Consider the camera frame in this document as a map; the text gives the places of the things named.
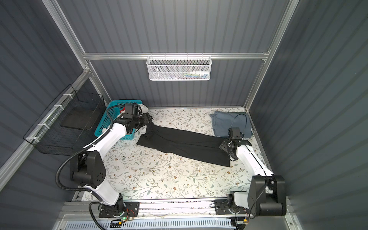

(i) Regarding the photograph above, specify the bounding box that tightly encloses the white wire mesh basket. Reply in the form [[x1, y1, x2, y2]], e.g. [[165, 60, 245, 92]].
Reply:
[[146, 54, 212, 81]]

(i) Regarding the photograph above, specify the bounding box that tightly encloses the black t shirt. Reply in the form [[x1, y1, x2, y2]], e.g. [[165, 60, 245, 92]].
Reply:
[[137, 123, 230, 167]]

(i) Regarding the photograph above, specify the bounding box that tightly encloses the white t shirt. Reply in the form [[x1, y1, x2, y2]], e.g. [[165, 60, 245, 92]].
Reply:
[[106, 104, 148, 129]]

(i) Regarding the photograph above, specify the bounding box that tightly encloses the floral patterned table mat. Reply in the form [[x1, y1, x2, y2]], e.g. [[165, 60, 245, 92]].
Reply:
[[103, 107, 252, 200]]

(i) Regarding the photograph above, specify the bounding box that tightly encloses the white perforated cable tray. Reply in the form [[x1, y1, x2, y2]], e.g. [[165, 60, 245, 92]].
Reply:
[[64, 218, 236, 230]]

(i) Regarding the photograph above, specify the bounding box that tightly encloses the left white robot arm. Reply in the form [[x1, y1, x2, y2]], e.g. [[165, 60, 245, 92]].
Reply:
[[70, 103, 152, 216]]

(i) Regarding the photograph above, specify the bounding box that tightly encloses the black wire mesh basket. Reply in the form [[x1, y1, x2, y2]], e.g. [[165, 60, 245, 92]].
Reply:
[[23, 85, 106, 156]]

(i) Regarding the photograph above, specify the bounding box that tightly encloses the teal plastic laundry basket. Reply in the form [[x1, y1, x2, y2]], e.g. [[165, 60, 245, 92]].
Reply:
[[94, 100, 142, 137]]

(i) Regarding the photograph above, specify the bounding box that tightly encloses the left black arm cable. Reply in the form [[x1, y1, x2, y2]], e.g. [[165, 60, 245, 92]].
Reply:
[[55, 104, 126, 230]]

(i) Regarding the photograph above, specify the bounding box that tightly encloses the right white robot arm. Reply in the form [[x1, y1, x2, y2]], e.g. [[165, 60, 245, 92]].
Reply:
[[214, 127, 287, 219]]

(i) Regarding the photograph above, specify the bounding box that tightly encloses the folded blue-grey t shirt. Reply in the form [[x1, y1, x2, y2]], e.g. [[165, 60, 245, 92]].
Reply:
[[210, 111, 253, 139]]

